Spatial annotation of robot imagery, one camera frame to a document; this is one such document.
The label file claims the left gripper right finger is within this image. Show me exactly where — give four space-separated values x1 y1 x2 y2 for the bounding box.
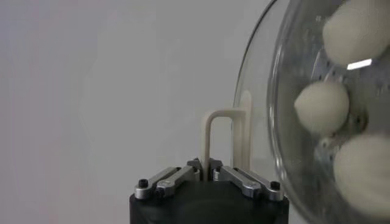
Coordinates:
209 158 283 201

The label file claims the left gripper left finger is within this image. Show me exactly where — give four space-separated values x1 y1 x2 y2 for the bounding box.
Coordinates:
133 157 204 201

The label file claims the glass lid with cream handle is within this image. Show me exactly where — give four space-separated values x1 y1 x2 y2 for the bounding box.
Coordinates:
199 0 390 224

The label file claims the white steamed baozi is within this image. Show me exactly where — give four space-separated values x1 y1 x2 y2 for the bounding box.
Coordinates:
294 80 350 136
333 133 390 219
322 0 390 66

